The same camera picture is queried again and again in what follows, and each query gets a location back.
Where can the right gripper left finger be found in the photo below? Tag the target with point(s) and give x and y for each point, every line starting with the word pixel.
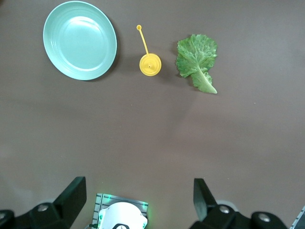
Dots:
pixel 66 210

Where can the yellow squeeze bottle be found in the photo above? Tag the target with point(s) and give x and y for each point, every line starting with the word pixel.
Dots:
pixel 150 65

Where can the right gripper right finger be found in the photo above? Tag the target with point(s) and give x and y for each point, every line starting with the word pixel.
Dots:
pixel 207 212

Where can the green lettuce leaf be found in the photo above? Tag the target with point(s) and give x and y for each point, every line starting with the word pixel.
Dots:
pixel 196 57

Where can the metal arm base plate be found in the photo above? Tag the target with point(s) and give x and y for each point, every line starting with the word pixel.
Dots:
pixel 100 199

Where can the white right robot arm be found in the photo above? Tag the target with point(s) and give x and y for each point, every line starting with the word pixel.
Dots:
pixel 121 214

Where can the brown table cloth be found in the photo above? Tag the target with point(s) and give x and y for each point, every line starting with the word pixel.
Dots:
pixel 152 131

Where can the mint green plate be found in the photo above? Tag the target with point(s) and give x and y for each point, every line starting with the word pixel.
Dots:
pixel 79 40

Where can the aluminium frame profile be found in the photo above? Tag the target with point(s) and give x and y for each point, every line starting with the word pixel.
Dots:
pixel 300 219

